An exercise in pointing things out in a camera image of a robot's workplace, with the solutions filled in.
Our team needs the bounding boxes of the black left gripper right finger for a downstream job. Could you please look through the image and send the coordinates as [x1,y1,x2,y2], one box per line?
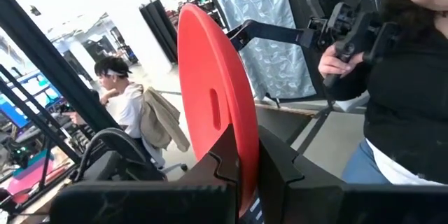
[257,125,448,224]

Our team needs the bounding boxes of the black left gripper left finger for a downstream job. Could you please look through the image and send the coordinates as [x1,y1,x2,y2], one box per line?
[50,124,242,224]

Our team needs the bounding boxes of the red slotted spoon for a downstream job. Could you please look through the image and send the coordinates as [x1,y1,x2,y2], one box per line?
[176,2,266,224]

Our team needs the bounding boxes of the grey office chair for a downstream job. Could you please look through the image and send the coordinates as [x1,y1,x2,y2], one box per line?
[139,136,190,178]

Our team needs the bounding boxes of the beige jacket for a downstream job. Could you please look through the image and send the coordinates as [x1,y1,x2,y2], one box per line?
[139,86,192,153]

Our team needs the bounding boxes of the person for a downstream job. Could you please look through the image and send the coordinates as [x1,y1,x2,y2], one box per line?
[66,55,145,140]
[316,0,448,186]

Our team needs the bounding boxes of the pink mat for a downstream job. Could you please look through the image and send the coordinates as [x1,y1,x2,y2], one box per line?
[6,150,73,200]

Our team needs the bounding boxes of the person's hand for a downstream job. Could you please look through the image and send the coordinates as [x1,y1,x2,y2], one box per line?
[317,43,365,80]

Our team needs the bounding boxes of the blue screen computer monitor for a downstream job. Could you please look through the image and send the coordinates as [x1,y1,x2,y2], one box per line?
[0,69,64,130]

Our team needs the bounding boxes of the black curtain panels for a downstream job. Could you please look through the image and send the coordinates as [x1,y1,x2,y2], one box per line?
[139,0,179,64]

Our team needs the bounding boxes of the leaf pattern grey curtain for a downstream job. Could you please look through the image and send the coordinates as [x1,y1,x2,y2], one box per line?
[204,0,318,101]

